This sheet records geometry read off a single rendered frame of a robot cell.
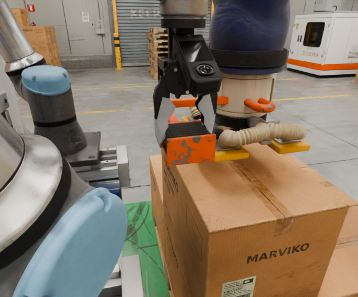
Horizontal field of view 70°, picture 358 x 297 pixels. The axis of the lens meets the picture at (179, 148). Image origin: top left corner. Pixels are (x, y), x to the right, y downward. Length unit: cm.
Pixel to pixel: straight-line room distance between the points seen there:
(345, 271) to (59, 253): 113
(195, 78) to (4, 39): 65
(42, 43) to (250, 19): 695
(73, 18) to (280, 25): 948
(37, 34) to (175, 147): 713
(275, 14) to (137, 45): 931
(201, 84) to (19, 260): 27
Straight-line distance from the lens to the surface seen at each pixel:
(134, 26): 992
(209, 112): 47
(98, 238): 22
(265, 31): 72
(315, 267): 94
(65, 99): 78
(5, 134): 19
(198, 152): 45
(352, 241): 138
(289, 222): 74
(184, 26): 42
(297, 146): 79
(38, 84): 77
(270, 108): 70
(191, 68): 37
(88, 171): 83
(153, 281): 173
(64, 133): 80
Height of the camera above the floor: 138
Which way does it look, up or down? 26 degrees down
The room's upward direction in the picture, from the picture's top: straight up
